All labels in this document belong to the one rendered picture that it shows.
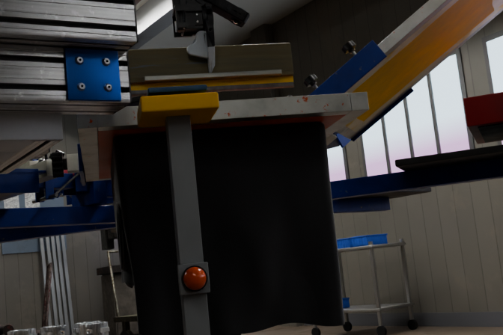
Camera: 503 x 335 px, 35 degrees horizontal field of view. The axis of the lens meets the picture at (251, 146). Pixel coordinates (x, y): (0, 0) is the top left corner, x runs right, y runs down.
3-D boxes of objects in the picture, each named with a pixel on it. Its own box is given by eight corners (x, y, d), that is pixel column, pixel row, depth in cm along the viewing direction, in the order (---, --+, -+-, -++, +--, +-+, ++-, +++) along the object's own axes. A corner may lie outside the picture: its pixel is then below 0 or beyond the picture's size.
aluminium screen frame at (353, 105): (369, 109, 162) (367, 91, 163) (77, 128, 151) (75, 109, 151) (284, 166, 238) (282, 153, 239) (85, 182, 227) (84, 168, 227)
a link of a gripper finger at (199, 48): (188, 74, 170) (183, 35, 172) (215, 72, 171) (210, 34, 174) (189, 68, 167) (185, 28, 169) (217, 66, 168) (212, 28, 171)
